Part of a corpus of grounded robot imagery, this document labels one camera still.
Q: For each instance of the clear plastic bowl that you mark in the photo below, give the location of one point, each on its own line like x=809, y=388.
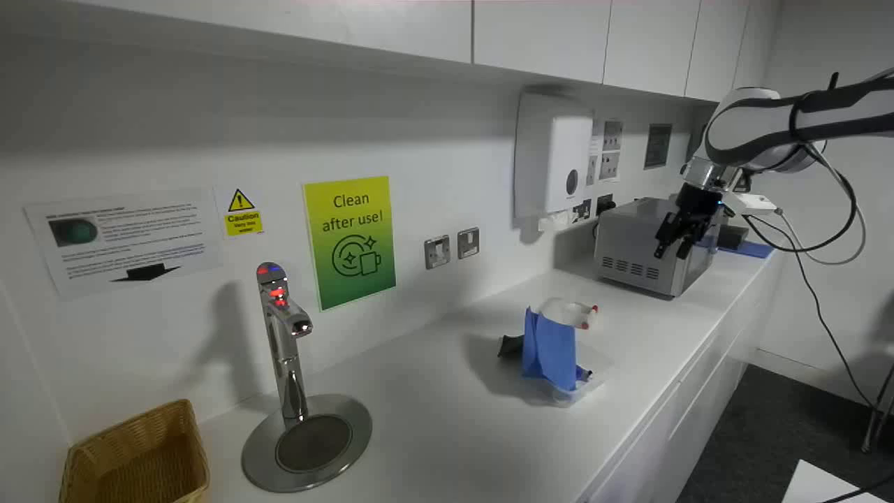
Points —
x=579, y=384

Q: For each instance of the dark wall notice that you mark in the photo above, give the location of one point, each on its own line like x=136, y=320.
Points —
x=657, y=147

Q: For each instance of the blue flat object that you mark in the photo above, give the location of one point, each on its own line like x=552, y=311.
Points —
x=749, y=249

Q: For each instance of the yellow warning sign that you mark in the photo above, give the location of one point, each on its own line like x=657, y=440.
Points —
x=245, y=212

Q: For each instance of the silver wall switch plate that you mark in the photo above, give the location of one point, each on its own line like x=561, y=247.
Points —
x=469, y=243
x=436, y=253

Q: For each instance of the clear container with red piece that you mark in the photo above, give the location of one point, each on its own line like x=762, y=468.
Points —
x=571, y=311

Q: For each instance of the white paper towel dispenser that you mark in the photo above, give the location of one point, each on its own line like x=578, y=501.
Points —
x=550, y=163

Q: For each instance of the silver metal appliance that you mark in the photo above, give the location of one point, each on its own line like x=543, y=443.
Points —
x=632, y=247

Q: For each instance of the white upper wall cabinet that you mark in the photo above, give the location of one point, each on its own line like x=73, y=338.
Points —
x=541, y=32

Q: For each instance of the white base cabinet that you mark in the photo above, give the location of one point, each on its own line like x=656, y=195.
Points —
x=688, y=399

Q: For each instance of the white instruction wall poster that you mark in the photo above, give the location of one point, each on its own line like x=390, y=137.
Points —
x=610, y=148

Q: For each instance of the green clean after use sign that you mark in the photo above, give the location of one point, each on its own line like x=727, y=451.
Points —
x=350, y=240

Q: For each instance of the dark green scouring pad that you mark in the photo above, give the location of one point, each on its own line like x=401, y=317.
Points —
x=510, y=348

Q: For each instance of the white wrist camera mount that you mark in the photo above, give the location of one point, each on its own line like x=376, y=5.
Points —
x=749, y=202

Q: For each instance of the black double wall socket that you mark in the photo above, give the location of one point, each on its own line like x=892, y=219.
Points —
x=582, y=209

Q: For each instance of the chrome water tap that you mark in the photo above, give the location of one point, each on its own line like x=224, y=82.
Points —
x=284, y=344

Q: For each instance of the blue paper towel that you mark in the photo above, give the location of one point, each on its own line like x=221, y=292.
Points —
x=552, y=349

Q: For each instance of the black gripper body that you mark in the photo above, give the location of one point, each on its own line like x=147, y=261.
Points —
x=696, y=208

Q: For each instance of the white information sheet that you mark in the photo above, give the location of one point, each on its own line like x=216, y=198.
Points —
x=122, y=239

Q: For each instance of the metal stand leg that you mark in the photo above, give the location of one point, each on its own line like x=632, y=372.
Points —
x=882, y=408

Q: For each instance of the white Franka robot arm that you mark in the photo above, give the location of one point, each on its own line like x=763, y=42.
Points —
x=840, y=114

